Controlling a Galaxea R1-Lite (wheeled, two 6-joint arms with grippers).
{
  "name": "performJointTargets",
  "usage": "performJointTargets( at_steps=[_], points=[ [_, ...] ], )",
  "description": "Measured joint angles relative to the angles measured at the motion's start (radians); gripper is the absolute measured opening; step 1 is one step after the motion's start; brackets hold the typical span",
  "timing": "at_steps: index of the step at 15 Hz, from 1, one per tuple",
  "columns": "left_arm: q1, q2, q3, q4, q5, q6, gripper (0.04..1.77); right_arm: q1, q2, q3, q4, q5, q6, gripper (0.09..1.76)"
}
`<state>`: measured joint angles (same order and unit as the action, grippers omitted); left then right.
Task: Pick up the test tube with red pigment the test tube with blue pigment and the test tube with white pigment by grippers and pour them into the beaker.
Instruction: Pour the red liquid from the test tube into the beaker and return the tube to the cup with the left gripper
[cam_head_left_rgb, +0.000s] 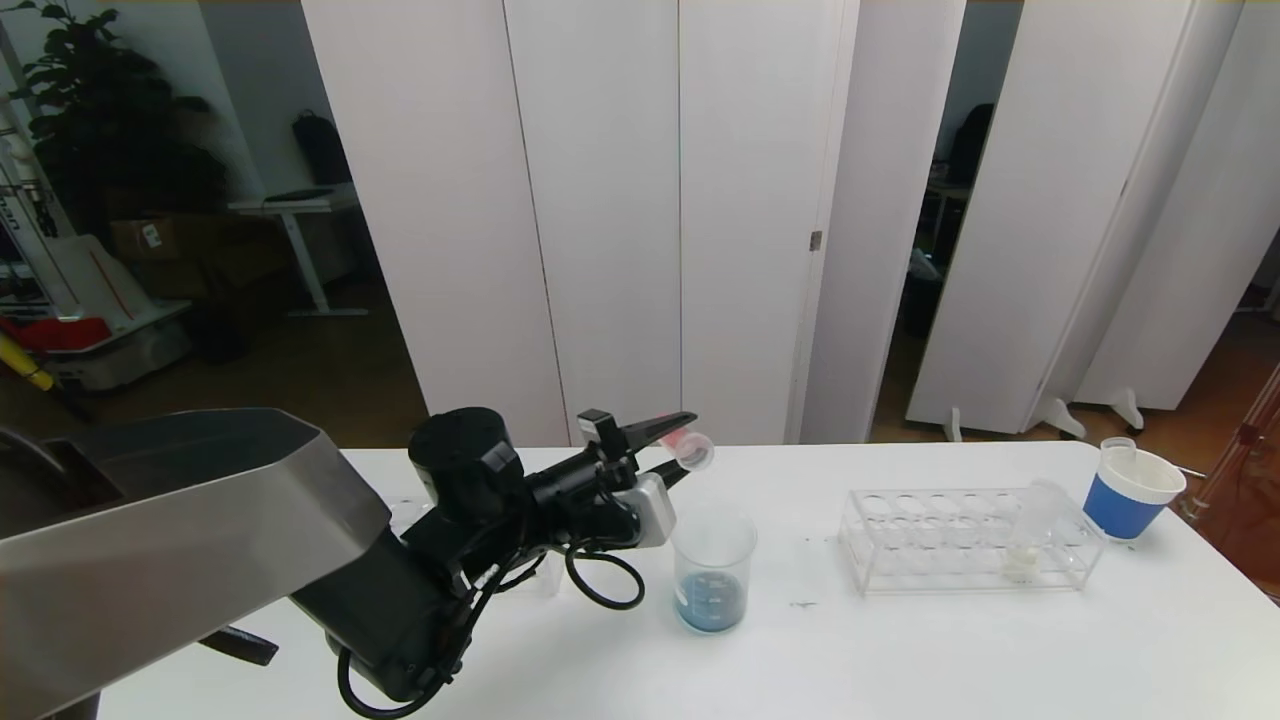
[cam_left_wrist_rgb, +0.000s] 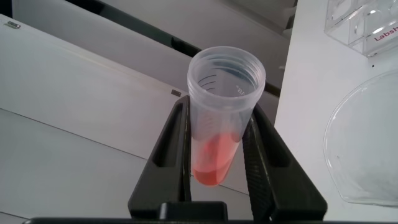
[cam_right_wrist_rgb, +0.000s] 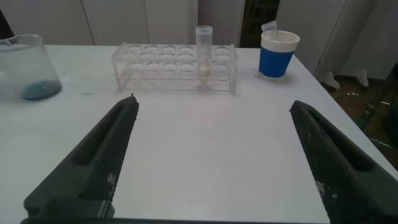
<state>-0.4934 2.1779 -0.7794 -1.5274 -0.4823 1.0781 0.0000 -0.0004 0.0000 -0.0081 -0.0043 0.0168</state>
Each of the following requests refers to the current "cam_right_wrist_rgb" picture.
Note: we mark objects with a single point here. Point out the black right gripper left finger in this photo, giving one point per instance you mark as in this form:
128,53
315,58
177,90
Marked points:
93,161

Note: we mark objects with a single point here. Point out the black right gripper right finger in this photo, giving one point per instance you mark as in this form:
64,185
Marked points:
342,168

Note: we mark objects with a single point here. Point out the test tube with pale liquid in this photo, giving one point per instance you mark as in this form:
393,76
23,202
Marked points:
204,56

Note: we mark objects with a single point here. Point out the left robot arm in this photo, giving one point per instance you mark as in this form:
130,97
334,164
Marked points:
4,28

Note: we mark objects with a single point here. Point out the clear glass beaker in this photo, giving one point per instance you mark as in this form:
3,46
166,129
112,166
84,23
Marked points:
37,90

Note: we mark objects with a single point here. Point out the clear plastic test tube rack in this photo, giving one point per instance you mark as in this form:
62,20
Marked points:
161,77

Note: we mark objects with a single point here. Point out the blue white paper cup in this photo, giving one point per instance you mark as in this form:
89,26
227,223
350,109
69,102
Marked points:
275,62

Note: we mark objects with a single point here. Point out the white folding partition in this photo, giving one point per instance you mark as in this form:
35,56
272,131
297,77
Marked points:
124,18
326,31

